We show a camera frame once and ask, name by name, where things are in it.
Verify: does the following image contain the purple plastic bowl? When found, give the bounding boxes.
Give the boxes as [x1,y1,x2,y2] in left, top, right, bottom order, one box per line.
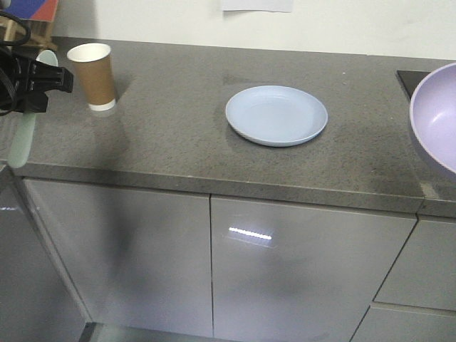
[409,63,455,174]

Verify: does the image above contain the grey cabinet door left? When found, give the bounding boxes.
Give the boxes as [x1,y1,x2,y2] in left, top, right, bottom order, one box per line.
[25,180,212,337]

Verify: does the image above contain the black induction cooktop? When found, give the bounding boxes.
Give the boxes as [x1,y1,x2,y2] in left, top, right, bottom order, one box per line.
[396,70,430,100]

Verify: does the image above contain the pale green plastic spoon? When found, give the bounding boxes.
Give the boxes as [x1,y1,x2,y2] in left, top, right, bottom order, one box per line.
[1,71,37,168]

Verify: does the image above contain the grey drawer front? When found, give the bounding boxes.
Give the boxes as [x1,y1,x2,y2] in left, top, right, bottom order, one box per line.
[375,217,455,311]

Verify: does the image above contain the white paper sheet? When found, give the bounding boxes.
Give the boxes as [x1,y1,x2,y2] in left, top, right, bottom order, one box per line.
[220,0,294,13]

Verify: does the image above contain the grey cabinet door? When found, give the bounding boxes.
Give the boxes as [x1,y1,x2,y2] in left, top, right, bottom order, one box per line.
[25,180,212,337]
[211,197,415,341]

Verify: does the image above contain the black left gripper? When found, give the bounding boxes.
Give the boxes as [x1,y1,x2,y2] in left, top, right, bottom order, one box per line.
[1,45,73,114]

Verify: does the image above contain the wooden rack with poster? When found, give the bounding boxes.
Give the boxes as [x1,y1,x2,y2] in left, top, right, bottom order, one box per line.
[1,0,58,51]

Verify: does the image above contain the brown paper cup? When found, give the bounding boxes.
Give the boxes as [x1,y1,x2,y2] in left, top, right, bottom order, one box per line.
[67,43,116,111]

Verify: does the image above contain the grey cabinet door middle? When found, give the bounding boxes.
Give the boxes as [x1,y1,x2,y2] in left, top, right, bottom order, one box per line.
[211,197,415,341]

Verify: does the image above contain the light blue plate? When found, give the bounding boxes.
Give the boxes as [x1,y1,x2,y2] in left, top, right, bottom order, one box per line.
[225,85,328,147]

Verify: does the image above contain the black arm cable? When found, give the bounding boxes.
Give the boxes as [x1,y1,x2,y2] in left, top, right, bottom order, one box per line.
[0,10,32,47]

